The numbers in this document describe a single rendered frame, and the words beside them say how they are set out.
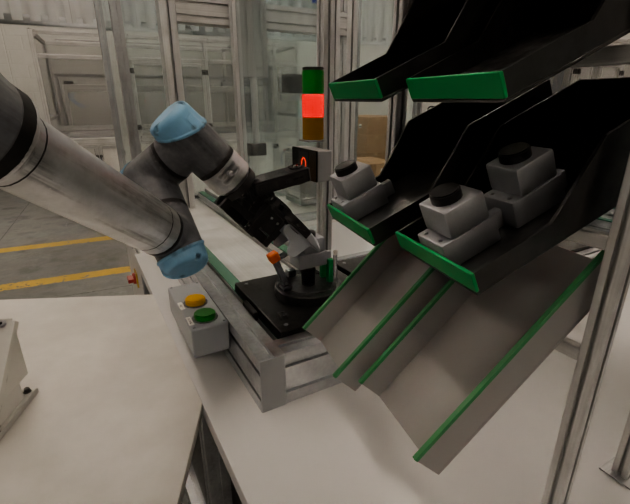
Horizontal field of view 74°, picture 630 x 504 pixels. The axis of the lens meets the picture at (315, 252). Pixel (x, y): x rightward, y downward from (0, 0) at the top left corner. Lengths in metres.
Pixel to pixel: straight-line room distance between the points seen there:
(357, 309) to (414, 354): 0.13
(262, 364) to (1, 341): 0.42
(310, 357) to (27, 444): 0.45
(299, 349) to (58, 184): 0.43
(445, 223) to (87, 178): 0.36
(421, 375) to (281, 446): 0.26
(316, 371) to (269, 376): 0.09
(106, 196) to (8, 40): 8.41
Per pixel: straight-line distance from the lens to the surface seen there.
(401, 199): 0.58
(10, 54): 8.87
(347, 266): 1.01
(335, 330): 0.66
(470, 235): 0.43
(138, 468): 0.71
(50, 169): 0.46
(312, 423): 0.73
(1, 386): 0.83
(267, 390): 0.72
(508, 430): 0.78
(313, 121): 0.99
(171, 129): 0.68
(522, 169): 0.45
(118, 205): 0.53
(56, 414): 0.86
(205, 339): 0.81
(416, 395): 0.54
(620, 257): 0.46
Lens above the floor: 1.35
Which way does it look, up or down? 20 degrees down
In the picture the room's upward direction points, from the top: straight up
